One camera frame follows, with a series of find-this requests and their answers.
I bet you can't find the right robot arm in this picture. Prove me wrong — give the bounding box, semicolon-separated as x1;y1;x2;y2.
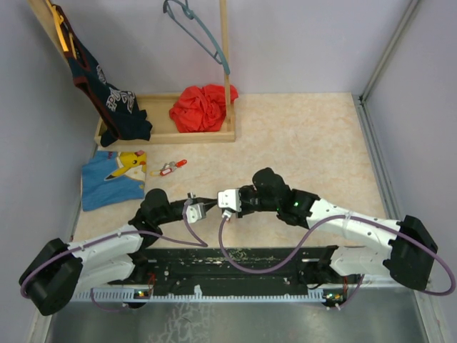
237;167;438;291

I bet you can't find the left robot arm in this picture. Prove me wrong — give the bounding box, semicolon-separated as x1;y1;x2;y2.
19;189;217;316

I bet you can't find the red crumpled cloth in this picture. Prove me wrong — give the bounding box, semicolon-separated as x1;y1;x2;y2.
169;84;226;133

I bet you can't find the blue pikachu shirt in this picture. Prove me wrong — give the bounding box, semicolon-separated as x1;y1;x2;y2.
81;150;147;212

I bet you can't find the wooden rack tray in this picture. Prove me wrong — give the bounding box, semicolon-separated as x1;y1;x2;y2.
29;1;236;144

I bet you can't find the dark navy jersey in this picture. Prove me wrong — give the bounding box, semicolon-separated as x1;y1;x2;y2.
57;5;153;147

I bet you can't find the teal clothes hanger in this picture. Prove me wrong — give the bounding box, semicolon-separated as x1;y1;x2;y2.
162;0;231;76

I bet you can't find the yellow clothes hanger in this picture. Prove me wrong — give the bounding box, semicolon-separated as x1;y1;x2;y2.
45;0;76;59

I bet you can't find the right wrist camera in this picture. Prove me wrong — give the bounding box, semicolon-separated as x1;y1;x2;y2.
217;189;241;219

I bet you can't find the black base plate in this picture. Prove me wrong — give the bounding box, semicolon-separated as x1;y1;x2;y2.
67;247;410;297

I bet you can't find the aluminium frame rail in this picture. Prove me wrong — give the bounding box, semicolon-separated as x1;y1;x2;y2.
356;0;457;343

